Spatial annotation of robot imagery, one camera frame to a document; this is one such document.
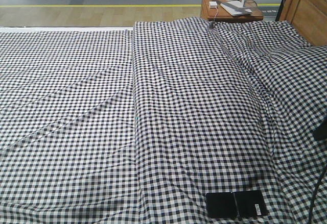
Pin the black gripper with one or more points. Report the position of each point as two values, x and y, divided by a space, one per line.
320 133

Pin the black foldable phone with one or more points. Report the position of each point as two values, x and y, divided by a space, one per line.
240 204

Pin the black white checkered blanket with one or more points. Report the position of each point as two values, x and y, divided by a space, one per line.
228 107

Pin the wooden headboard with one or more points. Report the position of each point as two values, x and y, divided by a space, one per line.
308 17

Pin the white charger adapter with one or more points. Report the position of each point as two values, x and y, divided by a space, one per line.
212 4

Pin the black white checkered bedsheet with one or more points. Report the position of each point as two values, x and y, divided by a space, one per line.
67 128

